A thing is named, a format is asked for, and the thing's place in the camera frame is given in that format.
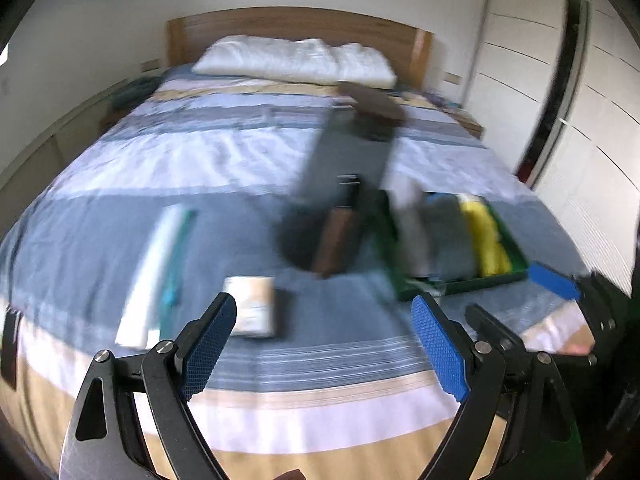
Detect beige folded cloth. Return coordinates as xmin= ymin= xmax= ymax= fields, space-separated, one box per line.
xmin=222 ymin=275 xmax=278 ymax=339

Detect wooden headboard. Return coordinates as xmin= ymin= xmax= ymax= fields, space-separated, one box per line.
xmin=166 ymin=7 xmax=434 ymax=92

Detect white sliding wardrobe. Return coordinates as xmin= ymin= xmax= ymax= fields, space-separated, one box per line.
xmin=462 ymin=0 xmax=640 ymax=293

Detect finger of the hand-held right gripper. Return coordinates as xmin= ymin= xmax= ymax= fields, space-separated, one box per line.
xmin=465 ymin=305 xmax=523 ymax=361
xmin=528 ymin=261 xmax=608 ymax=307

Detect dark object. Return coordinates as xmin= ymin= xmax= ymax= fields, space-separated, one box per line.
xmin=1 ymin=309 xmax=22 ymax=392

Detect yellow cloth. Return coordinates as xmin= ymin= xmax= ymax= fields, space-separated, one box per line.
xmin=459 ymin=195 xmax=513 ymax=278

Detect dark grey cloth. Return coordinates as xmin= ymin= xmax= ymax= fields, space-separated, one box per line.
xmin=279 ymin=81 xmax=407 ymax=281

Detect green plastic tray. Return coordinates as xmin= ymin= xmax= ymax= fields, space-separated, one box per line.
xmin=372 ymin=187 xmax=531 ymax=303

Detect dark grey-blue cloth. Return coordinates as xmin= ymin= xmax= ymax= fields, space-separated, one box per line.
xmin=425 ymin=195 xmax=476 ymax=281

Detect striped blue bed blanket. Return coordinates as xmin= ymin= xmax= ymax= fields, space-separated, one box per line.
xmin=0 ymin=62 xmax=596 ymax=480

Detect low wooden shelf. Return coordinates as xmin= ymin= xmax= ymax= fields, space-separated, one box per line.
xmin=0 ymin=87 xmax=118 ymax=188

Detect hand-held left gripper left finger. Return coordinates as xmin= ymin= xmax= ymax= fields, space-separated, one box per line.
xmin=59 ymin=291 xmax=237 ymax=480

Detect white and teal cloth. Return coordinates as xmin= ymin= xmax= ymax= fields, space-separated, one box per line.
xmin=115 ymin=204 xmax=198 ymax=351

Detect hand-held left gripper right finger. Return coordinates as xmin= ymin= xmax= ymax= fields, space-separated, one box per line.
xmin=410 ymin=293 xmax=588 ymax=480

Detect brown cloth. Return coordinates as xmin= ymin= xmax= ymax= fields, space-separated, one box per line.
xmin=312 ymin=207 xmax=358 ymax=278

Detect white pillow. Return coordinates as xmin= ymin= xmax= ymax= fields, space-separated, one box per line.
xmin=192 ymin=36 xmax=398 ymax=88

